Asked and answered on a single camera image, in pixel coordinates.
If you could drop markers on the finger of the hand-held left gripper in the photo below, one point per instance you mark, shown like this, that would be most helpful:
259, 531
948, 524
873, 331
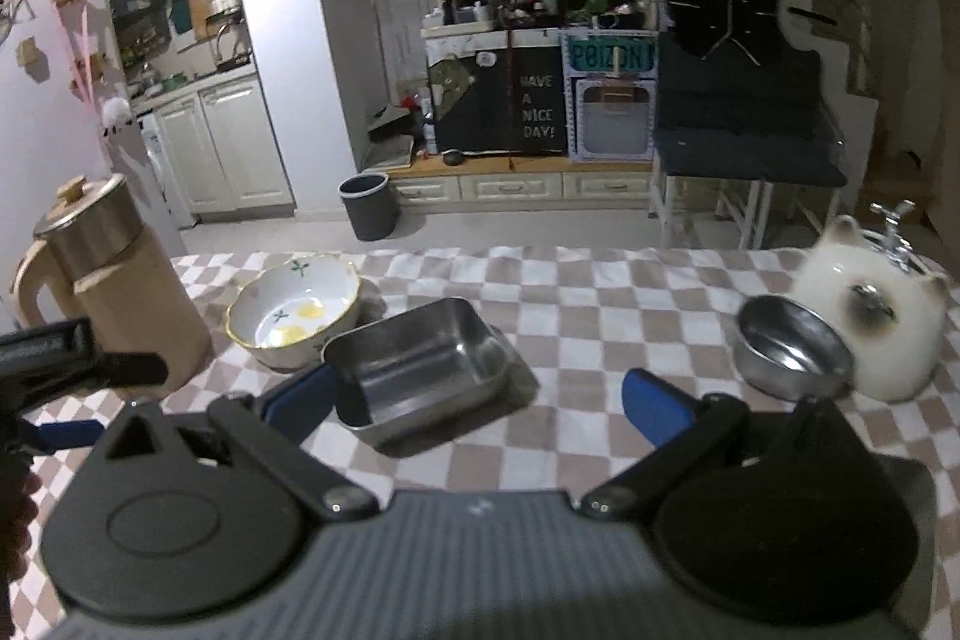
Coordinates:
67, 434
135, 368

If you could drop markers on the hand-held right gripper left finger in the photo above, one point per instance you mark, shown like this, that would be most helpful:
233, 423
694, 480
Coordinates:
300, 396

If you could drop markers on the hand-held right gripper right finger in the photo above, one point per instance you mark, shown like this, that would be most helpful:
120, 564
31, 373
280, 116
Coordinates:
660, 407

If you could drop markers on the rectangular steel tray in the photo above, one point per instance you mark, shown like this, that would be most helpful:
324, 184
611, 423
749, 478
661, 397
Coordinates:
420, 362

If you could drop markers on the round steel bowl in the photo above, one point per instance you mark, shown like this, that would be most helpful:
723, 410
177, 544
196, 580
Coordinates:
787, 347

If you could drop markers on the person's left forearm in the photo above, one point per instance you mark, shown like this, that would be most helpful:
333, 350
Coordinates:
15, 535

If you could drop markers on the beige electric kettle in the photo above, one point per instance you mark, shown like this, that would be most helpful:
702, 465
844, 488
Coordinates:
142, 295

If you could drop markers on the lemon print bowl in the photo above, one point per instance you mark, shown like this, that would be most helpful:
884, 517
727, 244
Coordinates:
300, 295

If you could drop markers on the brown checkered tablecloth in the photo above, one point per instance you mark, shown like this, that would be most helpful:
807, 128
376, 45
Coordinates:
600, 325

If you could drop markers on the white washing machine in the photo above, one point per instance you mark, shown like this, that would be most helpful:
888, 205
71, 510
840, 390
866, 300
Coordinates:
169, 175

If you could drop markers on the dark round bin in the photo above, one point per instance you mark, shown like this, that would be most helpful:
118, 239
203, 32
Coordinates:
369, 209

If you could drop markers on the white ceramic cat pot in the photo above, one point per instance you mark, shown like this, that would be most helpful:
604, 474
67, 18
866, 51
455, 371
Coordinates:
832, 280

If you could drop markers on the white kitchen base cabinet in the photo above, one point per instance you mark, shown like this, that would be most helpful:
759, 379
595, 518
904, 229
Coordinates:
225, 153

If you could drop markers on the low wooden drawer cabinet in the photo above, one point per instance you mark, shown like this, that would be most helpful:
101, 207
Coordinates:
510, 184

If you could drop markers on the grey folded box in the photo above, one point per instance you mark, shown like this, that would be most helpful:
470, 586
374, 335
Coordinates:
390, 134

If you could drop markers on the white pegboard box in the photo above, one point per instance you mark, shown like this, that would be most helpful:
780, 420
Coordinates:
611, 115

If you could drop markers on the dark blue sofa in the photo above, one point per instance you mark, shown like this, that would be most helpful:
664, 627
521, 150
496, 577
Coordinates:
742, 115

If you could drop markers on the pink ribbon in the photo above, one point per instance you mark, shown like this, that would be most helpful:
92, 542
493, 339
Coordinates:
86, 55

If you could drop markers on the black kitchen appliance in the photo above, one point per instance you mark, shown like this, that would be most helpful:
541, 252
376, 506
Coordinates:
232, 44

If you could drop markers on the black printed banner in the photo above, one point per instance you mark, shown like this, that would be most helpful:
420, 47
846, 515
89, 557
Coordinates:
487, 108

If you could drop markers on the teal licence plate sign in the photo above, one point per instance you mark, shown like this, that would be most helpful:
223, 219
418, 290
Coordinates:
611, 57

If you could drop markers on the white shelf rack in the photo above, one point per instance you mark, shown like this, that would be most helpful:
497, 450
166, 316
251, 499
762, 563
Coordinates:
457, 21

